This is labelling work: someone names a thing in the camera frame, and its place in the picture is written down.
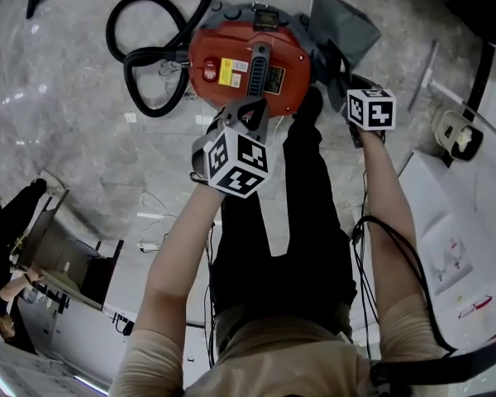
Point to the grey metal bar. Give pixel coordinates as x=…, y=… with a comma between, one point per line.
x=424, y=75

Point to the white table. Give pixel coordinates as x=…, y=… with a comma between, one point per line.
x=463, y=230

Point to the red vacuum cleaner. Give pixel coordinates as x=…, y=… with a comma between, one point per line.
x=235, y=52

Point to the person's beige shirt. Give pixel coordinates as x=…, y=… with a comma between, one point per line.
x=273, y=362

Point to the grey desk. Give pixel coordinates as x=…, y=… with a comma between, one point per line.
x=66, y=259

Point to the black white striped fabric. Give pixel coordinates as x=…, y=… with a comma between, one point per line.
x=485, y=2

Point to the person's right forearm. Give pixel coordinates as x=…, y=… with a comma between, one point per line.
x=390, y=221

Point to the black table leg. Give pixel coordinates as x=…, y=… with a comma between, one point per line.
x=481, y=81

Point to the grey dust bag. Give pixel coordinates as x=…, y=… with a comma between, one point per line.
x=341, y=23

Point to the white printed paper sheet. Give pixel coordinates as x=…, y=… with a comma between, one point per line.
x=446, y=254

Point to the person's black shoe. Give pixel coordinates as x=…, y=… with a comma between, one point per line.
x=310, y=102

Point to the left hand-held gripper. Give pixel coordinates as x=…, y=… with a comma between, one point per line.
x=236, y=159

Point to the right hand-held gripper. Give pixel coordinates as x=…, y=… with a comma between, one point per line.
x=372, y=110

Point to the person's black trousers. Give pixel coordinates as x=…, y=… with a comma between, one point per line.
x=289, y=238

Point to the person's left forearm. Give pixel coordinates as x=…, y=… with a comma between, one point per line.
x=177, y=254

